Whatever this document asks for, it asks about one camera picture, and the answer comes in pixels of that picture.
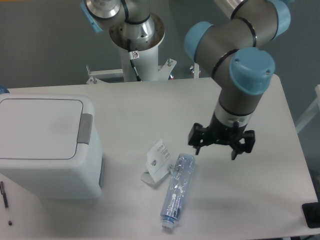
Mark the white trash can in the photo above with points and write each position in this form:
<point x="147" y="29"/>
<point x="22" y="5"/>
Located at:
<point x="49" y="145"/>

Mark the crushed blue plastic bottle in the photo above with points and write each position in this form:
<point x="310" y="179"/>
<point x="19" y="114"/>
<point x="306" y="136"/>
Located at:
<point x="177" y="191"/>

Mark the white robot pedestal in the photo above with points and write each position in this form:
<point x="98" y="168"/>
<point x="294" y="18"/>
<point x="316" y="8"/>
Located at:
<point x="138" y="46"/>

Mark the white frame at right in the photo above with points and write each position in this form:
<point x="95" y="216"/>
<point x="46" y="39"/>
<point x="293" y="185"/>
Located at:
<point x="309" y="113"/>

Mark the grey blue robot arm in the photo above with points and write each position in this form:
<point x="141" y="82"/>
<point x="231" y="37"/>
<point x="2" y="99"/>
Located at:
<point x="231" y="54"/>

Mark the black device at table edge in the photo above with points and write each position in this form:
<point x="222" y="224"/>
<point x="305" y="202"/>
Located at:
<point x="311" y="213"/>

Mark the white crumpled paper package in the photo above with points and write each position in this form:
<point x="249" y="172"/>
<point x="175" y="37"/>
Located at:
<point x="158" y="165"/>

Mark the blue object at left edge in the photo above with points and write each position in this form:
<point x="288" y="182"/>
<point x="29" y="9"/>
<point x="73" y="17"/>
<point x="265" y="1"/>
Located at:
<point x="4" y="90"/>

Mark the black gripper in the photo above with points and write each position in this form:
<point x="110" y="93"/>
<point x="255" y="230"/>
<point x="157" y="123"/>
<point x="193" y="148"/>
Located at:
<point x="217" y="133"/>

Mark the black pen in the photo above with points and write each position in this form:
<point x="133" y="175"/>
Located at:
<point x="6" y="203"/>

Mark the white metal base frame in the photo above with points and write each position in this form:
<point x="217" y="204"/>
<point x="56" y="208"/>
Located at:
<point x="164" y="71"/>

